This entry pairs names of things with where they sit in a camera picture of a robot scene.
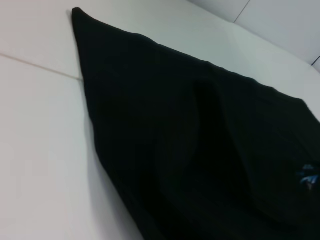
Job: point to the black shirt with FREE print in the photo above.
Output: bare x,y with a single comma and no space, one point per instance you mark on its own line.
187,137

